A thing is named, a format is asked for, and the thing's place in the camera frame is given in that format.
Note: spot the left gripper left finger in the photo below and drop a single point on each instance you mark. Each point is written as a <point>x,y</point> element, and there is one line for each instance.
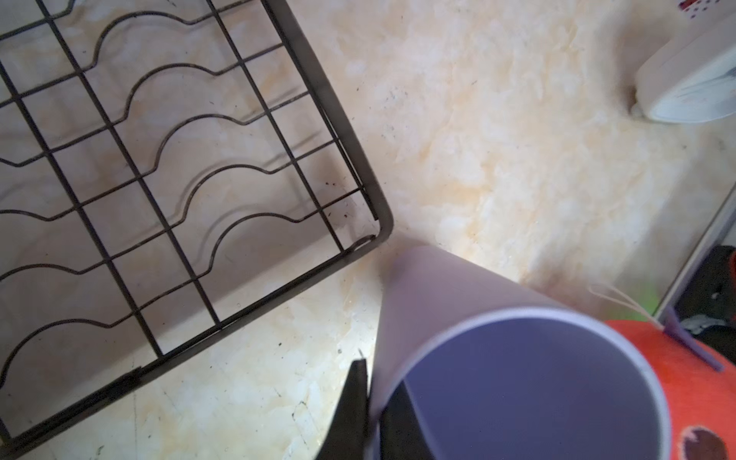
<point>346,435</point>

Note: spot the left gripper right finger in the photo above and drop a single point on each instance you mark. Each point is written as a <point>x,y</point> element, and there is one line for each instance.
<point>401,436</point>

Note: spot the lavender plastic cup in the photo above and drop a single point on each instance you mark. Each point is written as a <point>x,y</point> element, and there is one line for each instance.
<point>497,371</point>

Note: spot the red shark plush toy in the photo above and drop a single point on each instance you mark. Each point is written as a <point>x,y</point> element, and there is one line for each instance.
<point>701,399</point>

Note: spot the white square clock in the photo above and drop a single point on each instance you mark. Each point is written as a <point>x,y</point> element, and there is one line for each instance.
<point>691,79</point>

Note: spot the black wire dish rack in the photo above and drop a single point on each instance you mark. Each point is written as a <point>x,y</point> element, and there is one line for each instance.
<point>170,172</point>

